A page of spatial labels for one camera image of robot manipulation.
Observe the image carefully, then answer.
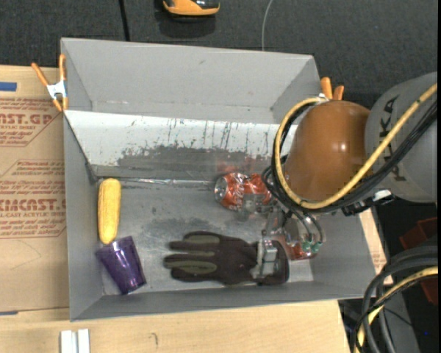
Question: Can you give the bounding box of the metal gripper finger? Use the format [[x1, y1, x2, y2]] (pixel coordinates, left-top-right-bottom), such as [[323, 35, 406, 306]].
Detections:
[[265, 241, 281, 277], [250, 238, 267, 279]]

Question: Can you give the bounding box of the dark brown glove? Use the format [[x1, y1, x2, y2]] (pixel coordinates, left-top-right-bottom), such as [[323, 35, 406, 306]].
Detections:
[[163, 231, 290, 286]]

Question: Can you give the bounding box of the purple plastic cup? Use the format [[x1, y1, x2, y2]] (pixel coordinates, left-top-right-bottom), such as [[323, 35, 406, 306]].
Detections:
[[94, 235, 148, 296]]

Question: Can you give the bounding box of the yellow corn cob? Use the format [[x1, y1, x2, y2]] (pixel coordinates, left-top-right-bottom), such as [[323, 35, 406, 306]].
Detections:
[[97, 177, 122, 245]]

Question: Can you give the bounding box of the grey metal bin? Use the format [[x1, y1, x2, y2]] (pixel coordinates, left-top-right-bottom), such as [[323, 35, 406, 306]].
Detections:
[[60, 38, 378, 322]]

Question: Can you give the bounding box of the brown cardboard board red print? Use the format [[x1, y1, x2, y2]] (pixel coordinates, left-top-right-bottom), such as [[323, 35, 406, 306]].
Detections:
[[0, 63, 395, 318]]

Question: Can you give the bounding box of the black cylinder on white bracket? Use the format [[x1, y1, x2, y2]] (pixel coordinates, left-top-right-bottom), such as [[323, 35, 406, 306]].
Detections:
[[340, 189, 395, 217]]

